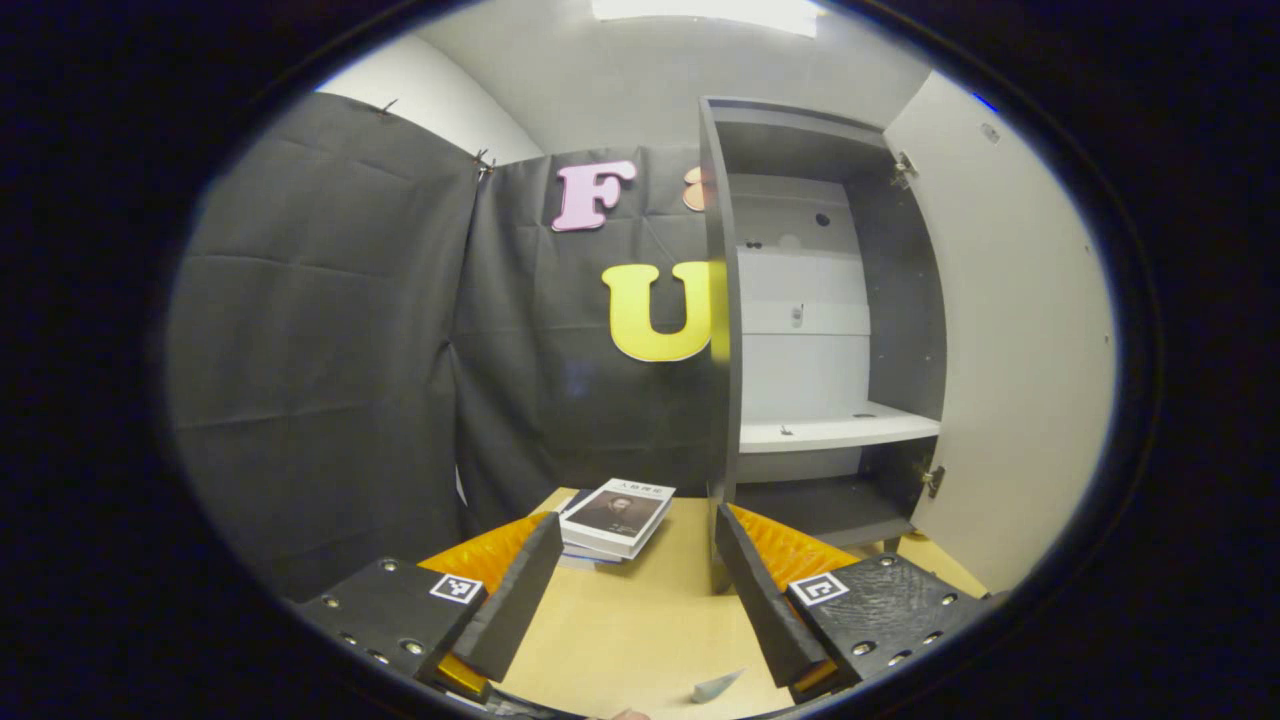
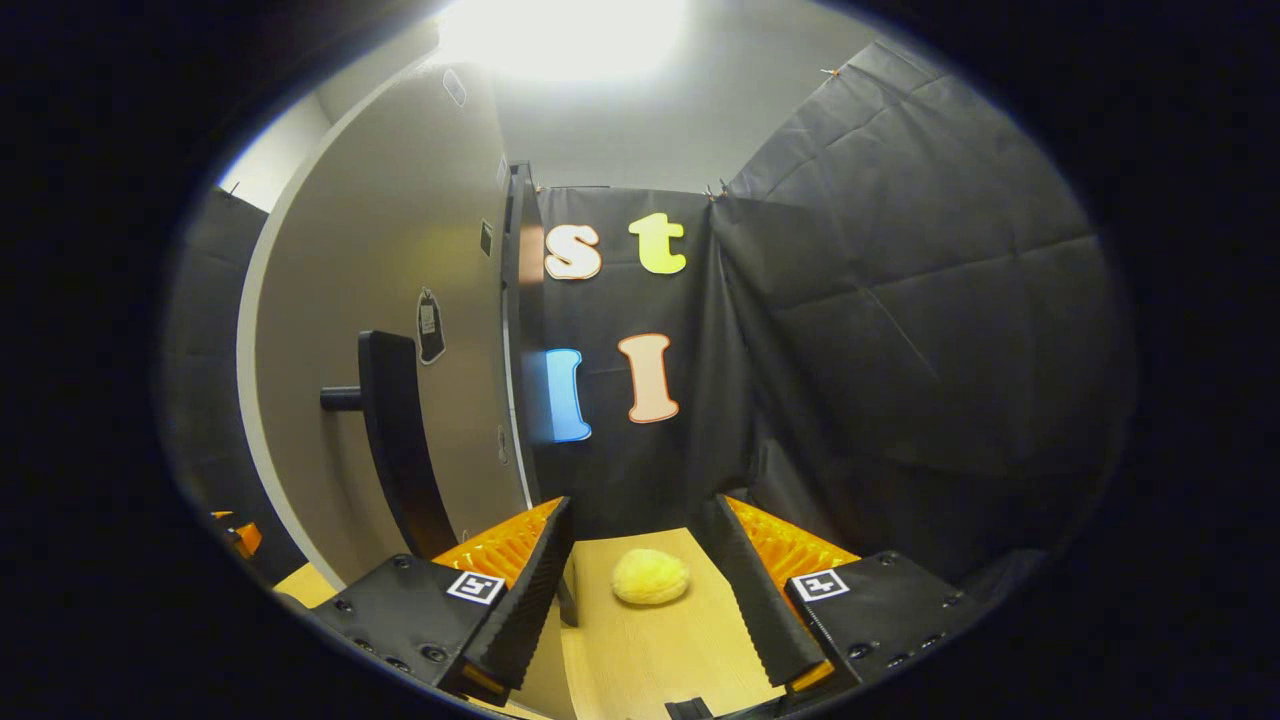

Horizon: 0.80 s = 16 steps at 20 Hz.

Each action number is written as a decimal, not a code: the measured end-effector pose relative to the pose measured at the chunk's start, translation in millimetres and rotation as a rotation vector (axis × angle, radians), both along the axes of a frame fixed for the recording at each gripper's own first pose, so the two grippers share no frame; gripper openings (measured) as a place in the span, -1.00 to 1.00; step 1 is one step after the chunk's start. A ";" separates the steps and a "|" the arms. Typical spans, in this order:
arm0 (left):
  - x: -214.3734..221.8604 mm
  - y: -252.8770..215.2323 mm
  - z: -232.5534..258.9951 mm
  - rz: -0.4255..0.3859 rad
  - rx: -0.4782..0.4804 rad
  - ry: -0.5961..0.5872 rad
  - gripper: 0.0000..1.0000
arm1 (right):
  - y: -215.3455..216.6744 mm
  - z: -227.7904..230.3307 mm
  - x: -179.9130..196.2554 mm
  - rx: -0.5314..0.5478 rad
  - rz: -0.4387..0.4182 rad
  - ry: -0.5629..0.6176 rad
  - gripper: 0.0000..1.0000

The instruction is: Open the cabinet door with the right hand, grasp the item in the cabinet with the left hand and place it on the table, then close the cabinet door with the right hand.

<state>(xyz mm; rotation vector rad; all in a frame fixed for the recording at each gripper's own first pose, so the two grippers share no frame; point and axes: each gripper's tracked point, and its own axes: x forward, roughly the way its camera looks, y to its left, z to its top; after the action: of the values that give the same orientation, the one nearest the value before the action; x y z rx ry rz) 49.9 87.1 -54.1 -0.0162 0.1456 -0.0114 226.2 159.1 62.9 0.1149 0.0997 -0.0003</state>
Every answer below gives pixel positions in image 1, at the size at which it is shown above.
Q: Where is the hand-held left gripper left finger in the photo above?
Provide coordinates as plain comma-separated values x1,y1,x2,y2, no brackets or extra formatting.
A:
295,511,566,698

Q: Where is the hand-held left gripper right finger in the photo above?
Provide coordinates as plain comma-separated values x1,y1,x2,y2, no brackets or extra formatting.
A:
712,501,1003,703

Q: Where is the dark grey cabinet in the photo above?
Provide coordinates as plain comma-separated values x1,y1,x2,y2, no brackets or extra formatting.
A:
697,95,951,596

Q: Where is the grey cabinet door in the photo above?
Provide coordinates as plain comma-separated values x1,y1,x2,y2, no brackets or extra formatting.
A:
882,70,1119,597

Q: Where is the pale blue paper piece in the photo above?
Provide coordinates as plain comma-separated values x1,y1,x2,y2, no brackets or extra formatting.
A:
691,667,749,705

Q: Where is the white portrait cover book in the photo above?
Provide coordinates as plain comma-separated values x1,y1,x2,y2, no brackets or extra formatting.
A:
559,477,677,560

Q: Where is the black backdrop cloth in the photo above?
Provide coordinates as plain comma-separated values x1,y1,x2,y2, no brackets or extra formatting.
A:
163,90,738,604

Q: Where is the ceiling light panel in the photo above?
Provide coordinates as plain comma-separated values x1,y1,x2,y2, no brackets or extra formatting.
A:
590,0,833,40

